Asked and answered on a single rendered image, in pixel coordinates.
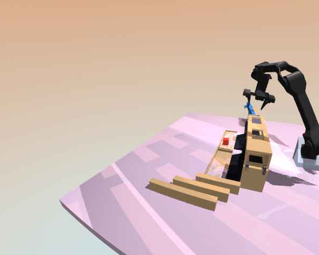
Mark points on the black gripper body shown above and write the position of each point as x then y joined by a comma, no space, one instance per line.
247,93

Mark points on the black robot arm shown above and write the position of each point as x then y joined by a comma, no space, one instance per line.
294,84

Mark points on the red cube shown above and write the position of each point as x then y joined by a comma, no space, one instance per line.
225,141

